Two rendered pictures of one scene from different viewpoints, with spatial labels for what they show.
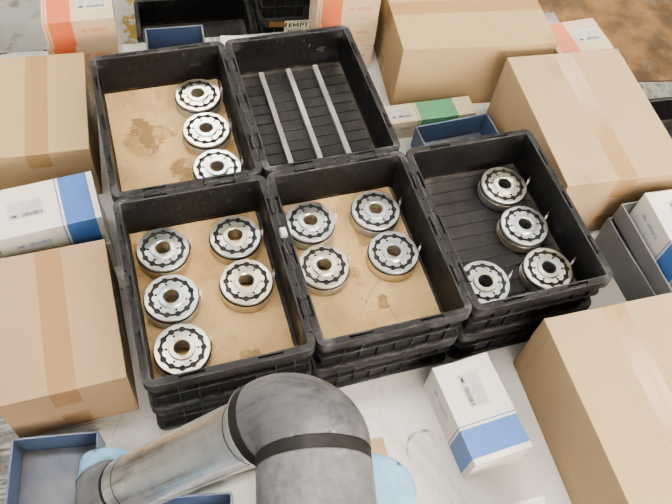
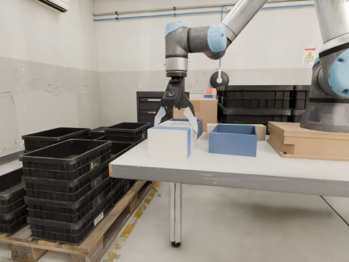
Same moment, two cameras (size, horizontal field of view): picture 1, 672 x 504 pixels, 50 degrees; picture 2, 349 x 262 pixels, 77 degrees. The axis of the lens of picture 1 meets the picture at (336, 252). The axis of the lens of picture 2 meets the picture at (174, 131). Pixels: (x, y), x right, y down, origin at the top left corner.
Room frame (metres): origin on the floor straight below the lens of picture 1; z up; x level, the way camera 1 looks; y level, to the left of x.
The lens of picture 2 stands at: (-0.57, -0.07, 0.90)
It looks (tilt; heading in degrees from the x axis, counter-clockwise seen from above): 10 degrees down; 32
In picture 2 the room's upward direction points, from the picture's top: straight up
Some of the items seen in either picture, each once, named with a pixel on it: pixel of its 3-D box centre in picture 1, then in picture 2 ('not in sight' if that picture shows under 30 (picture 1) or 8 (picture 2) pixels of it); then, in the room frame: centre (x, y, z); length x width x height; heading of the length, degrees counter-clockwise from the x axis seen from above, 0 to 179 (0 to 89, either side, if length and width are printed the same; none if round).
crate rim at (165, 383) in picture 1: (210, 273); (250, 88); (0.66, 0.22, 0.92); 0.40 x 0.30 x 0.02; 25
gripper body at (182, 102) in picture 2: not in sight; (176, 91); (0.08, 0.32, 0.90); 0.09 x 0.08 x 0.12; 18
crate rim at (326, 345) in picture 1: (364, 242); (309, 88); (0.79, -0.05, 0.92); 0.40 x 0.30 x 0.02; 25
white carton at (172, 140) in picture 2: not in sight; (175, 138); (0.05, 0.31, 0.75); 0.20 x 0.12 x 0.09; 18
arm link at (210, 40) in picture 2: not in sight; (208, 40); (0.11, 0.23, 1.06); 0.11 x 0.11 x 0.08; 12
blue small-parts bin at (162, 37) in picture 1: (178, 63); not in sight; (1.37, 0.49, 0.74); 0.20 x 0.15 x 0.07; 21
